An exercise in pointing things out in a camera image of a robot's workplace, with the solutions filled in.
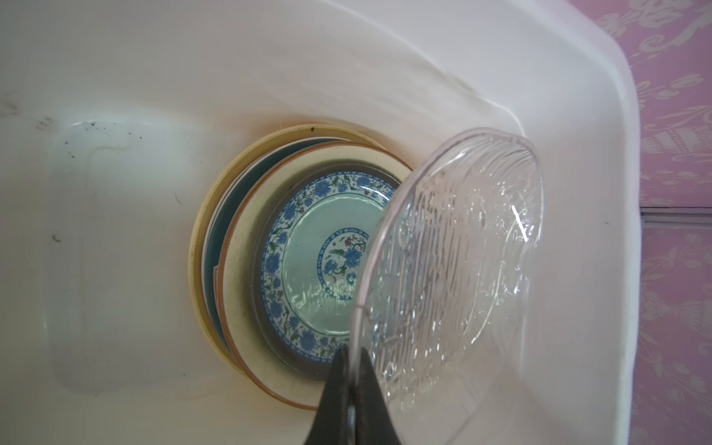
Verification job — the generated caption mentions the white plastic bin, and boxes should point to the white plastic bin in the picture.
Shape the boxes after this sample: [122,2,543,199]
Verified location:
[1,1,641,444]

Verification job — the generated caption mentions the small blue patterned plate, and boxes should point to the small blue patterned plate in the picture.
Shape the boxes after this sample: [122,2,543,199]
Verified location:
[250,161,401,380]

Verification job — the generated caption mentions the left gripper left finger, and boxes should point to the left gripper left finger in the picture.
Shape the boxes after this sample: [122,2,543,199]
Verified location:
[304,346,352,445]

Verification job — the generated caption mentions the pale yellow round plate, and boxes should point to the pale yellow round plate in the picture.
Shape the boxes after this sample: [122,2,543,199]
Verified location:
[187,123,385,375]

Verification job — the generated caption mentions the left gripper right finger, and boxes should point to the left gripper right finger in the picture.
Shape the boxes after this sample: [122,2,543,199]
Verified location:
[353,348,402,445]

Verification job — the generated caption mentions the large green red rimmed plate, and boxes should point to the large green red rimmed plate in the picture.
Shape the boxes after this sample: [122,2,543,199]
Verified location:
[201,136,345,347]

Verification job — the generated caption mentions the beige plate brown rim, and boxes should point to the beige plate brown rim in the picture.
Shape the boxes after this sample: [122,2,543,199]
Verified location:
[215,142,411,410]

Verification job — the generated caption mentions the clear glass plate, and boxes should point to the clear glass plate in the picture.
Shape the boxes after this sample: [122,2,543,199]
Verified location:
[349,129,544,444]

